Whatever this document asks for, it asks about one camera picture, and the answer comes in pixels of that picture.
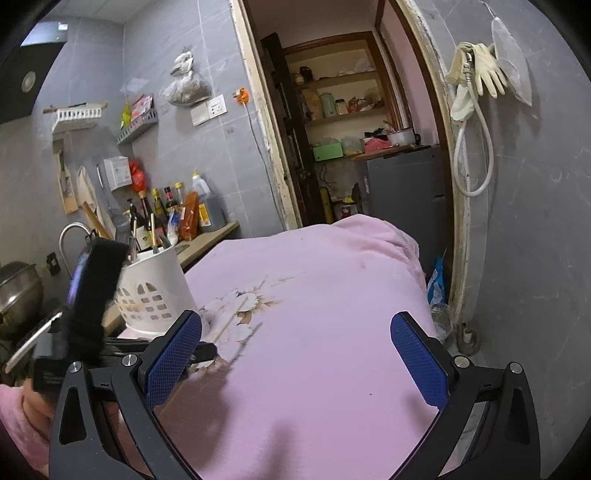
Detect white hose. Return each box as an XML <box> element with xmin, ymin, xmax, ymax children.
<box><xmin>450</xmin><ymin>83</ymin><xmax>495</xmax><ymax>198</ymax></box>

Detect orange packet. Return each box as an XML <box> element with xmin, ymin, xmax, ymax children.
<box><xmin>179</xmin><ymin>191</ymin><xmax>200</xmax><ymax>241</ymax></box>

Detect blue plastic bag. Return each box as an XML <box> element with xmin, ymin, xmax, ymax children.
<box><xmin>427</xmin><ymin>256</ymin><xmax>448</xmax><ymax>305</ymax></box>

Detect pale door frame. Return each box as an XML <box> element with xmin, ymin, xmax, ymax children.
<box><xmin>230</xmin><ymin>0</ymin><xmax>483</xmax><ymax>342</ymax></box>

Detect wooden shelf unit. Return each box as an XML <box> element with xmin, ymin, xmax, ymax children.
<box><xmin>281</xmin><ymin>31</ymin><xmax>407</xmax><ymax>162</ymax></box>

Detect dark wine bottle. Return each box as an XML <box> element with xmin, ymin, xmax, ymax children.
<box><xmin>127</xmin><ymin>198</ymin><xmax>155</xmax><ymax>252</ymax></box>

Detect white wall box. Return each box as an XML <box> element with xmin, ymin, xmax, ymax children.
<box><xmin>102</xmin><ymin>156</ymin><xmax>132</xmax><ymax>191</ymax></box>

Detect grey wall shelf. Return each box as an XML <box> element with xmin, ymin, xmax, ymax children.
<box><xmin>115</xmin><ymin>111</ymin><xmax>159</xmax><ymax>146</ymax></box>

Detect dark oil jug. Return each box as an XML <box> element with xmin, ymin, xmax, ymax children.
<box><xmin>191</xmin><ymin>173</ymin><xmax>227</xmax><ymax>229</ymax></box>

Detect white wall socket panel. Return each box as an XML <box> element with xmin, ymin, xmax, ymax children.
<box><xmin>191</xmin><ymin>95</ymin><xmax>228</xmax><ymax>126</ymax></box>

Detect hanging wooden board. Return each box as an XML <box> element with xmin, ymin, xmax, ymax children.
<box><xmin>52</xmin><ymin>138</ymin><xmax>79</xmax><ymax>214</ymax></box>

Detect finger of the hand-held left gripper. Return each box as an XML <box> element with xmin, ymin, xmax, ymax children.
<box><xmin>102</xmin><ymin>336</ymin><xmax>218</xmax><ymax>367</ymax></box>

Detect grey cabinet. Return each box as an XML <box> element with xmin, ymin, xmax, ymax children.
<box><xmin>353</xmin><ymin>147</ymin><xmax>451</xmax><ymax>278</ymax></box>

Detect pink floral blanket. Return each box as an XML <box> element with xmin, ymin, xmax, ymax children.
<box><xmin>104</xmin><ymin>215</ymin><xmax>439</xmax><ymax>480</ymax></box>

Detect hanging mesh bag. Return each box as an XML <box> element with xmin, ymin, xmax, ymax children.
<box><xmin>490</xmin><ymin>16</ymin><xmax>533</xmax><ymax>107</ymax></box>

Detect beige hanging towel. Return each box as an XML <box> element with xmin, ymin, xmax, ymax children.
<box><xmin>75</xmin><ymin>165</ymin><xmax>100</xmax><ymax>217</ymax></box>

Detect person's left forearm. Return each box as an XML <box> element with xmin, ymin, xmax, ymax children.
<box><xmin>0</xmin><ymin>383</ymin><xmax>58</xmax><ymax>474</ymax></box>

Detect clear plastic bottle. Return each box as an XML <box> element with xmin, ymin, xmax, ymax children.
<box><xmin>431</xmin><ymin>302</ymin><xmax>455</xmax><ymax>342</ymax></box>

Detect black range hood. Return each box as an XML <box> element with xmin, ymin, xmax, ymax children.
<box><xmin>0</xmin><ymin>39</ymin><xmax>68</xmax><ymax>125</ymax></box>

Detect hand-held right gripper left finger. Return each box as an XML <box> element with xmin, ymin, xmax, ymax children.
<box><xmin>48</xmin><ymin>310</ymin><xmax>203</xmax><ymax>480</ymax></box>

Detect dark wooden door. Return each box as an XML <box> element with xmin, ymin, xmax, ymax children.
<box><xmin>261</xmin><ymin>32</ymin><xmax>324</xmax><ymax>227</ymax></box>

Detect white pipe stub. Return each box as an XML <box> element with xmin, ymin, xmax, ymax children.
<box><xmin>457</xmin><ymin>323</ymin><xmax>481</xmax><ymax>354</ymax></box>

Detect wooden chopstick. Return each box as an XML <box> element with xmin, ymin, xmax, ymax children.
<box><xmin>81</xmin><ymin>203</ymin><xmax>109</xmax><ymax>241</ymax></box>
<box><xmin>88</xmin><ymin>205</ymin><xmax>115</xmax><ymax>241</ymax></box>

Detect hanging clear plastic bag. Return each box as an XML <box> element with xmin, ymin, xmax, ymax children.
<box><xmin>161</xmin><ymin>46</ymin><xmax>213</xmax><ymax>108</ymax></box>

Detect steel cooking pot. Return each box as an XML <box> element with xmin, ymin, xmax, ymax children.
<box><xmin>0</xmin><ymin>261</ymin><xmax>44</xmax><ymax>342</ymax></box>

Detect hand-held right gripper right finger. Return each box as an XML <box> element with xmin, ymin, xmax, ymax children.
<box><xmin>390</xmin><ymin>311</ymin><xmax>541</xmax><ymax>480</ymax></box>

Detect cream rubber gloves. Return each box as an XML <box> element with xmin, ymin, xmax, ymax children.
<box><xmin>445</xmin><ymin>41</ymin><xmax>509</xmax><ymax>97</ymax></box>

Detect red snack packet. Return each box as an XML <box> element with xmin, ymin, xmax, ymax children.
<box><xmin>130</xmin><ymin>95</ymin><xmax>154</xmax><ymax>121</ymax></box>

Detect white wall basket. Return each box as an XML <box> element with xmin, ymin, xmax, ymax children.
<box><xmin>44</xmin><ymin>102</ymin><xmax>108</xmax><ymax>134</ymax></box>

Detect white plastic utensil holder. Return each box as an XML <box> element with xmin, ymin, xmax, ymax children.
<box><xmin>113</xmin><ymin>244</ymin><xmax>204</xmax><ymax>340</ymax></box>

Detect green box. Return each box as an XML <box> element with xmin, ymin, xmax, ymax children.
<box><xmin>312</xmin><ymin>142</ymin><xmax>345</xmax><ymax>162</ymax></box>

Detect metal faucet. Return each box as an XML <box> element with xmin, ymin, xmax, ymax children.
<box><xmin>58</xmin><ymin>222</ymin><xmax>95</xmax><ymax>278</ymax></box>

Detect thin white cable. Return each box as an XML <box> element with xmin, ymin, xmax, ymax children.
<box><xmin>245</xmin><ymin>104</ymin><xmax>279</xmax><ymax>217</ymax></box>

